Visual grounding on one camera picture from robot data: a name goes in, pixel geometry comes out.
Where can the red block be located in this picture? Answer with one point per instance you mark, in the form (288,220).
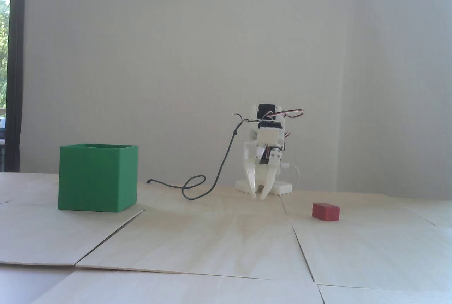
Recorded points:
(325,212)

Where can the green box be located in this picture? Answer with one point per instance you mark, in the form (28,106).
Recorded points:
(95,180)

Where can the black wrist camera board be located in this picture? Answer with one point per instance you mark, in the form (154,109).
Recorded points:
(271,124)

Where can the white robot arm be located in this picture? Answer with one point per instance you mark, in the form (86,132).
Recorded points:
(282,188)

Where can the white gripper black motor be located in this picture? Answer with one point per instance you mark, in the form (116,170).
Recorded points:
(262,158)

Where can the dark window frame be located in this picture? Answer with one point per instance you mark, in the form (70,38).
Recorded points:
(16,70)

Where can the white magnetic board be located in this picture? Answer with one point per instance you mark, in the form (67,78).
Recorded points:
(141,70)

